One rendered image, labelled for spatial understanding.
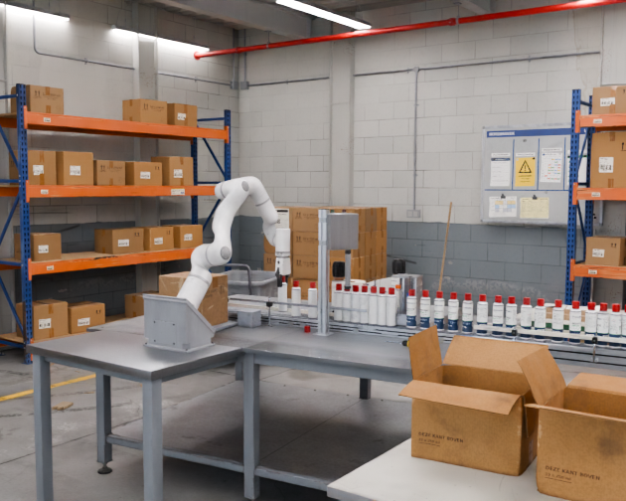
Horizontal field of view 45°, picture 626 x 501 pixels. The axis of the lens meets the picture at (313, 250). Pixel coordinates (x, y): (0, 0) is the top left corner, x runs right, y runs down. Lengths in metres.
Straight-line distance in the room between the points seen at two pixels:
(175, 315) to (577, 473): 2.10
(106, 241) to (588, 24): 5.32
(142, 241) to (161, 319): 4.46
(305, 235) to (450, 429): 5.60
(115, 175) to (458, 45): 3.97
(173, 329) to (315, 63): 6.47
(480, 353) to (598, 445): 0.62
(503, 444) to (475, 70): 6.62
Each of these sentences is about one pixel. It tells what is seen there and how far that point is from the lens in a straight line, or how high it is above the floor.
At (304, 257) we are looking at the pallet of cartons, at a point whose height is 0.87.
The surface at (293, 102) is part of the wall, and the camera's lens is 9.83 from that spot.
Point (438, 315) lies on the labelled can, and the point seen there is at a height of 0.96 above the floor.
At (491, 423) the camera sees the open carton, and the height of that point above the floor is 0.93.
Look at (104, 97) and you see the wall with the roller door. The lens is 8.83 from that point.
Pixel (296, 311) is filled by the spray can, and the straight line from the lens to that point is 4.26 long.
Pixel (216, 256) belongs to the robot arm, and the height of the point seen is 1.26.
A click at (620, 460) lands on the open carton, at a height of 0.92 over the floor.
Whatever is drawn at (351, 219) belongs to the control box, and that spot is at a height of 1.45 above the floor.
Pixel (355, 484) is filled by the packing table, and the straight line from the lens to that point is 2.23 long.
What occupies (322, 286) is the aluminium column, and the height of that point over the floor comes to 1.09.
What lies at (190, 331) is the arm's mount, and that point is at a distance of 3.64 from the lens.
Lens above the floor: 1.62
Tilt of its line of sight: 5 degrees down
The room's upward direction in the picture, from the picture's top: straight up
